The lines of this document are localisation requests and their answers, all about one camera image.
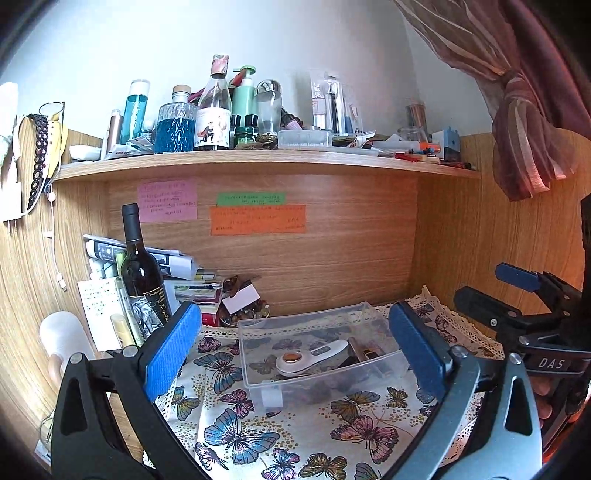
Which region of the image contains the small white blue box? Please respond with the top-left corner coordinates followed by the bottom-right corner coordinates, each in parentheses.
top-left (262, 386), bottom-right (283, 410)

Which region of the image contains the person right hand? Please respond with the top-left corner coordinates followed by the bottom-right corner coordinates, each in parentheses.
top-left (530, 376), bottom-right (553, 426)

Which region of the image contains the yellow lip balm tube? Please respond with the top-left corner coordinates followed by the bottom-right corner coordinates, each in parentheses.
top-left (110, 314), bottom-right (135, 349)

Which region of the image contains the dark wine bottle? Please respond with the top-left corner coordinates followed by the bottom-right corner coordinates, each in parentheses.
top-left (121, 203), bottom-right (171, 339)

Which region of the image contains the blue pencil sharpener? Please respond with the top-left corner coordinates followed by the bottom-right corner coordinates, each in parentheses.
top-left (432, 127), bottom-right (461, 162)

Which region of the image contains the stack of papers and books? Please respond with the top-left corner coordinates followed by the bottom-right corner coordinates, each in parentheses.
top-left (83, 234), bottom-right (222, 326)

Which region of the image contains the butterfly lace tablecloth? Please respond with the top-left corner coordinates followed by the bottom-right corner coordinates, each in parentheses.
top-left (154, 285), bottom-right (505, 480)

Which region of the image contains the white card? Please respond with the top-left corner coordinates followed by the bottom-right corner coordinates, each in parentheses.
top-left (222, 284), bottom-right (259, 314)

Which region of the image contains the clear plastic storage box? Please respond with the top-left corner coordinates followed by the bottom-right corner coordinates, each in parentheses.
top-left (238, 302), bottom-right (409, 413)

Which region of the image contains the brown striped curtain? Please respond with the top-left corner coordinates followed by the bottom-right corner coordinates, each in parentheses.
top-left (397, 1), bottom-right (590, 201)

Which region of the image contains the pink sticky note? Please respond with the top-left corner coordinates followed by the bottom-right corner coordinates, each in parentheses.
top-left (137, 179), bottom-right (197, 223)

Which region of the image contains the orange sticky note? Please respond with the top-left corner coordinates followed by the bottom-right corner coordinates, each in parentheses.
top-left (209, 205), bottom-right (307, 236)

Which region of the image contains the green sticky note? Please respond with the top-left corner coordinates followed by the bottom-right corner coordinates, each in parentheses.
top-left (216, 191), bottom-right (287, 207)

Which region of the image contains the wooden shelf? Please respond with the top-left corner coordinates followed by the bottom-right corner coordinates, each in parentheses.
top-left (55, 150), bottom-right (481, 182)

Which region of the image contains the blue liquid glass bottle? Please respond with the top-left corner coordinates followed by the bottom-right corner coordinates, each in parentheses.
top-left (153, 84), bottom-right (197, 154)

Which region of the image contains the glass jar with metal lid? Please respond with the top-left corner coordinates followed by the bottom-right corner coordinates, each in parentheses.
top-left (256, 79), bottom-right (283, 135)

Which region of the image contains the clear bottle with label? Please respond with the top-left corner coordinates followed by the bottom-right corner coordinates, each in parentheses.
top-left (193, 55), bottom-right (232, 150)

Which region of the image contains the tall teal tube bottle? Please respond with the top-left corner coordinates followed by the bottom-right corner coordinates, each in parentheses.
top-left (119, 80), bottom-right (150, 144)

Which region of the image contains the green pump bottle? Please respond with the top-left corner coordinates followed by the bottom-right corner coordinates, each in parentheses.
top-left (230, 65), bottom-right (257, 129)

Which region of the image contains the dark bead necklace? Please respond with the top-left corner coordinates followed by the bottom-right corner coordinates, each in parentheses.
top-left (26, 113), bottom-right (51, 211)

